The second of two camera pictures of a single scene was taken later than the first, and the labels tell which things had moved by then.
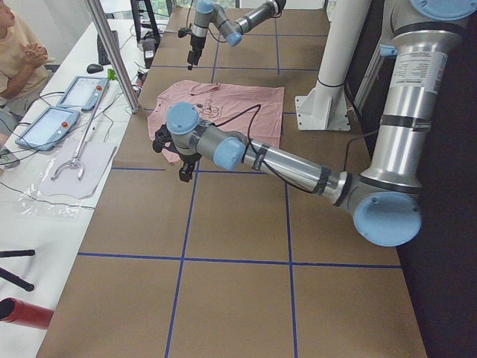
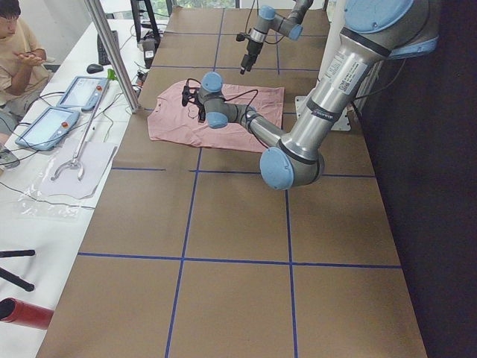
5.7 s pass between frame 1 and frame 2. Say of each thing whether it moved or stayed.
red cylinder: stayed
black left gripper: moved
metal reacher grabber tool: stayed
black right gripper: moved
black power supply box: stayed
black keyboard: stayed
